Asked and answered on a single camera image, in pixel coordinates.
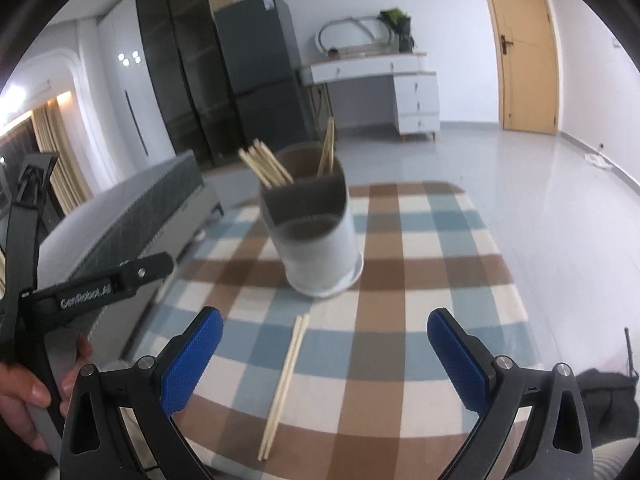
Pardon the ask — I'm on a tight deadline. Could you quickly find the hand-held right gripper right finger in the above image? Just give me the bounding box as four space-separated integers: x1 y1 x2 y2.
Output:
426 308 593 480

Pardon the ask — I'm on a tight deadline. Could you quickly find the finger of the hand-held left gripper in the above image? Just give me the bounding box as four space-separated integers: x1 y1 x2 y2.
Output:
0 154 175 361

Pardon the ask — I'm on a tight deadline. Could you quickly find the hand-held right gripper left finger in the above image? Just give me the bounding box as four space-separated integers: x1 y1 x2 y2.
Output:
59 306 225 480

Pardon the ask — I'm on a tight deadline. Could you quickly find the wooden chopstick pair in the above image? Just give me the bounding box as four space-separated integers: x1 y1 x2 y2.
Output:
262 314 311 462

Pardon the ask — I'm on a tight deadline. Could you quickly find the grey white utensil holder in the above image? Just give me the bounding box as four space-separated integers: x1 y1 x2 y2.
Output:
258 144 365 297

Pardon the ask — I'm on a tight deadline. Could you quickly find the bunch of wooden chopsticks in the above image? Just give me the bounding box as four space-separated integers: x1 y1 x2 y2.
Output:
238 138 295 189

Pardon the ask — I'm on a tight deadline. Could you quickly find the person's left hand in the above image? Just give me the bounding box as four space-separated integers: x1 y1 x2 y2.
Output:
0 335 95 453

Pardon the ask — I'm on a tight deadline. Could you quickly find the checkered tablecloth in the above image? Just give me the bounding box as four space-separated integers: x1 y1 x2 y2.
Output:
120 181 546 480

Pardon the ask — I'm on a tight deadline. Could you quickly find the dark grey quilted mattress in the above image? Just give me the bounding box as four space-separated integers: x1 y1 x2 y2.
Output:
37 150 206 306

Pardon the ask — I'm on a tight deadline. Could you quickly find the beige curtain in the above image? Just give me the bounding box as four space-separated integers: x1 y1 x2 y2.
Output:
32 97 93 213

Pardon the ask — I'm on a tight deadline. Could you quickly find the dark cloth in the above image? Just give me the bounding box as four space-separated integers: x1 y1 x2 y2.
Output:
574 367 640 443

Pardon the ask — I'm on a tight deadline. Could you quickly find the thin black rod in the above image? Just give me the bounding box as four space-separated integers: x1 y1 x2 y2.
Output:
624 326 638 378

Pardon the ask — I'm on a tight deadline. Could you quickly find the white wardrobe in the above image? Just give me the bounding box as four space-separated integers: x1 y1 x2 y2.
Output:
75 0 176 196

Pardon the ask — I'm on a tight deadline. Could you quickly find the dark glass-door cabinet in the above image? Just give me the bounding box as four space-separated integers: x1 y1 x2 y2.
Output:
135 0 246 166

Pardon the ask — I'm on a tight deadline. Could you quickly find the white vanity desk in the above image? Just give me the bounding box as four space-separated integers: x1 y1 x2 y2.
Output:
300 51 441 142

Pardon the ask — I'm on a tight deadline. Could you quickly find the dark grey refrigerator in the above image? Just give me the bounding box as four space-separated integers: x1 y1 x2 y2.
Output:
214 0 321 148

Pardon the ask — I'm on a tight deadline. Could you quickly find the wooden door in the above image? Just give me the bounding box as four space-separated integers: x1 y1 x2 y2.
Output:
475 0 561 135

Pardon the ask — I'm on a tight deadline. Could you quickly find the oval vanity mirror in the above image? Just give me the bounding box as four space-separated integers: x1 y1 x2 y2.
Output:
316 15 401 56

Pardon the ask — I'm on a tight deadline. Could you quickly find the grey upholstered bed frame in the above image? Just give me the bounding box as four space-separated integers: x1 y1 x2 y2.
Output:
90 180 226 356

